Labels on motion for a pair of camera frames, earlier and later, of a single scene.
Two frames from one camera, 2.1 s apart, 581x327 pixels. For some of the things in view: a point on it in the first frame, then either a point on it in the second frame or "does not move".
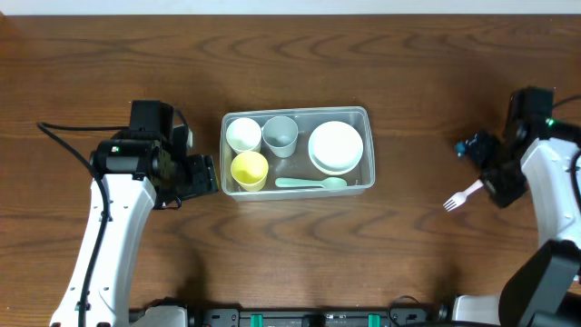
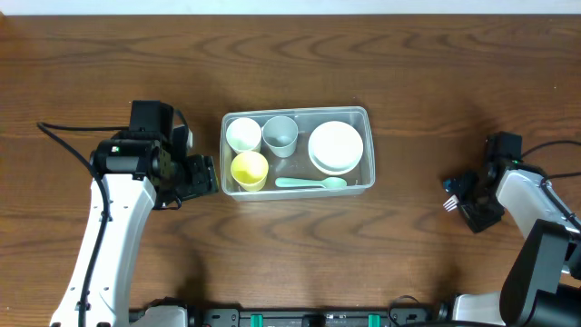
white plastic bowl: (335, 147) does not move
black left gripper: (202, 174) does not move
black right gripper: (499, 187) -> (475, 211)
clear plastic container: (269, 153) does not move
